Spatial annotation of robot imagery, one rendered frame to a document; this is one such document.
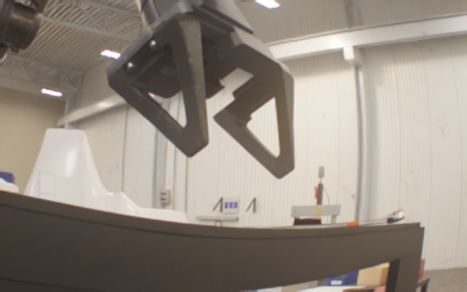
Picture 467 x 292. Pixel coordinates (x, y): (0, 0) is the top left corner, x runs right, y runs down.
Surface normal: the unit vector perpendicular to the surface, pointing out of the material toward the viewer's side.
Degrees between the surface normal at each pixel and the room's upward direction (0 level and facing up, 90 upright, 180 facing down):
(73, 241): 90
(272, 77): 87
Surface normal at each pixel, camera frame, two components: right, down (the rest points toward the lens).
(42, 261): 0.72, -0.09
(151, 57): -0.55, -0.17
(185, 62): -0.38, 0.14
